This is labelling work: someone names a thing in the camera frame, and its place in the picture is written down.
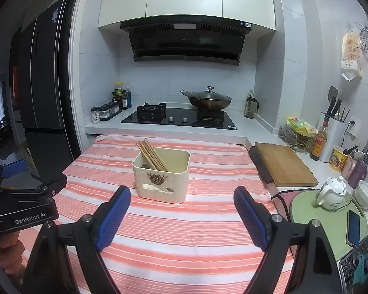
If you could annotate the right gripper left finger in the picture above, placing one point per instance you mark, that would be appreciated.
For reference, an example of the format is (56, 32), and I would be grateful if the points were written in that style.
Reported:
(49, 269)

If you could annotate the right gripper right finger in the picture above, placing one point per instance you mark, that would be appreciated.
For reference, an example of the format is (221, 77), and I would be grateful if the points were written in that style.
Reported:
(314, 269)

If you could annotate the person's left hand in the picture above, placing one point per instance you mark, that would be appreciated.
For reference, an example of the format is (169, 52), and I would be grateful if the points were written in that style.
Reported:
(11, 250)

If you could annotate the green round mat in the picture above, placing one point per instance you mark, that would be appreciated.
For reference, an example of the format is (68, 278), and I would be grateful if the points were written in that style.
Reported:
(304, 208)

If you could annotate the wooden cutting board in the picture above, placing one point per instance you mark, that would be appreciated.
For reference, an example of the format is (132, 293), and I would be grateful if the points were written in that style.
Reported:
(284, 166)

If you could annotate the white teapot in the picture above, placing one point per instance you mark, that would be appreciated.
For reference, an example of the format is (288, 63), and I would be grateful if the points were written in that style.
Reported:
(332, 193)

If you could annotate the black smartphone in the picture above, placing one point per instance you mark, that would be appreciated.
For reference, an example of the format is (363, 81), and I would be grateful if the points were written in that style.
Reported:
(353, 229)

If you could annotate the pink striped tablecloth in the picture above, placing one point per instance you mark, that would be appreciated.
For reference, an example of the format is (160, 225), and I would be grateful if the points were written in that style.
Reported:
(199, 246)

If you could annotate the cream utensil holder box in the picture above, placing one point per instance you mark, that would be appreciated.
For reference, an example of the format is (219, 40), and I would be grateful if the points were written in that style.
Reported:
(164, 186)

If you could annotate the yellow printed mug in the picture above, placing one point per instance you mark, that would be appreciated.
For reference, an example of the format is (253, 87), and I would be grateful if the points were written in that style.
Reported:
(337, 159)

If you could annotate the white bowl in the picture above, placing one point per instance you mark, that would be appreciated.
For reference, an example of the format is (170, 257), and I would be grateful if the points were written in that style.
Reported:
(361, 194)

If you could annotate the purple cup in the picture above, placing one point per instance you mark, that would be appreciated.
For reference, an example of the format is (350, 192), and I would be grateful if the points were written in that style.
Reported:
(360, 171)

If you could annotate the brown sauce bottle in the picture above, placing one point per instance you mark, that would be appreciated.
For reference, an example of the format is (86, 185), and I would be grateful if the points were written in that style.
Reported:
(320, 140)

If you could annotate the glass oil jar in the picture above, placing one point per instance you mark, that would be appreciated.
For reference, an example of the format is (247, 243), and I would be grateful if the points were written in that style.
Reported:
(252, 106)

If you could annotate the black gas stove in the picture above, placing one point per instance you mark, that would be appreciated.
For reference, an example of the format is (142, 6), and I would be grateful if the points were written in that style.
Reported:
(162, 115)

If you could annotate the white knife holder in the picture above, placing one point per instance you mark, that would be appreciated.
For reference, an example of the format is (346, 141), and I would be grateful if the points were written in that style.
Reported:
(336, 125)

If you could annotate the condiment bottles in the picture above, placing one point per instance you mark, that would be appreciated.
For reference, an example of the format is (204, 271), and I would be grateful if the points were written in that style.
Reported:
(122, 95)

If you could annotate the dark refrigerator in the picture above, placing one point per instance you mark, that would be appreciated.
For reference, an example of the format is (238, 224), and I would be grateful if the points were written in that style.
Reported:
(43, 95)

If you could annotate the black wok with lid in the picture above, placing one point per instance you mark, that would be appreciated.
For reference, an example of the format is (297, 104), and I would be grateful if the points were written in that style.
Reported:
(208, 100)

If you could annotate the hanging plastic bag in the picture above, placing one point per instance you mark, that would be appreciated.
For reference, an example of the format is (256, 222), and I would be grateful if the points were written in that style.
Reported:
(351, 56)

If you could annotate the black range hood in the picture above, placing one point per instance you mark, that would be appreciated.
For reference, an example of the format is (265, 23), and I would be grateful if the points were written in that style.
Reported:
(186, 38)

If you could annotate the wire basket with snacks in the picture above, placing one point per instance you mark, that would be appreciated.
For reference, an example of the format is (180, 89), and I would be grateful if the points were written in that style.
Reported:
(298, 135)

